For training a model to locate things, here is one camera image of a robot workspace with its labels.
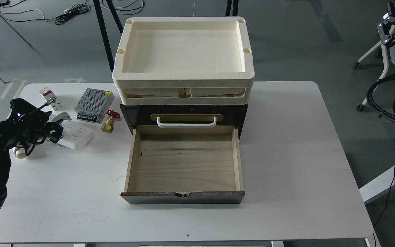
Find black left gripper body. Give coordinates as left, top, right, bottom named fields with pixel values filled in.
left=0, top=98, right=52, bottom=149

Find white power strip with cable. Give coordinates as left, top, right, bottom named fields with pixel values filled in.
left=49, top=112, right=94, bottom=150

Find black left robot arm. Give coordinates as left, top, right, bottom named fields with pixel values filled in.
left=0, top=98, right=64, bottom=208

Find white plastic pipe valve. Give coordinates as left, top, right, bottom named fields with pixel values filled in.
left=12, top=147, right=27, bottom=159

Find white red circuit breaker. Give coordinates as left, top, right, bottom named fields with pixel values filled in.
left=39, top=86, right=63, bottom=110

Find silver mesh power supply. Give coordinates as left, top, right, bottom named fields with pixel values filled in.
left=74, top=89, right=115, bottom=123

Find open wooden drawer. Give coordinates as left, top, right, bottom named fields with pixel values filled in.
left=121, top=126, right=246, bottom=204

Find cream plastic tray top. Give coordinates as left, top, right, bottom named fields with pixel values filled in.
left=112, top=17, right=254, bottom=105

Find brass valve red handle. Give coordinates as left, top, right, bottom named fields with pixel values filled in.
left=101, top=109, right=121, bottom=133

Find white drawer handle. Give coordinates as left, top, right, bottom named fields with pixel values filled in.
left=156, top=116, right=217, bottom=129

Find black floor cables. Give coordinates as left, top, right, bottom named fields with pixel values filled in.
left=0, top=0, right=145, bottom=26

